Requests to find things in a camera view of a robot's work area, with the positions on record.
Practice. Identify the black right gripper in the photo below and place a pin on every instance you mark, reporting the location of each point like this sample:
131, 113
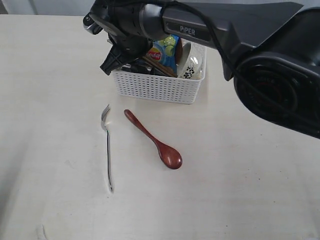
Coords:
122, 23

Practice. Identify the silver metal fork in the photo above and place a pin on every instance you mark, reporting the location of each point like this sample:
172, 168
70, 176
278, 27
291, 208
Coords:
103, 124

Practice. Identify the dark wooden chopstick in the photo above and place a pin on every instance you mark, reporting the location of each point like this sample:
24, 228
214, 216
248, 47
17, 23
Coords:
164, 70

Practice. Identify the white perforated plastic basket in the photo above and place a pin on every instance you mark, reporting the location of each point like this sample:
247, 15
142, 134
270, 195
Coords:
161, 88

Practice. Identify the red-brown wooden spoon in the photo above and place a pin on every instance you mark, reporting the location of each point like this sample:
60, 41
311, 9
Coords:
169, 155

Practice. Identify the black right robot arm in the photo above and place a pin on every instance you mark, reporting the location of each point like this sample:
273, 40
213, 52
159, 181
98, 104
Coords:
271, 51

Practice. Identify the shiny steel cup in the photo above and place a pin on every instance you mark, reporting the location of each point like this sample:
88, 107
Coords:
137, 69

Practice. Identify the blue chips bag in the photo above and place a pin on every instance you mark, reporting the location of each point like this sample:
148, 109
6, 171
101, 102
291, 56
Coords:
163, 51

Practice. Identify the brown round plate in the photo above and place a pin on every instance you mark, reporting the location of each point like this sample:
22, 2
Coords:
178, 51

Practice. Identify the white floral ceramic bowl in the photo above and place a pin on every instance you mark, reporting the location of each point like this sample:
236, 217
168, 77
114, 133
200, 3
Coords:
191, 62

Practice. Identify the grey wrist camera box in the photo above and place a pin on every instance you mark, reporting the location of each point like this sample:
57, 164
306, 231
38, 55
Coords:
90, 25

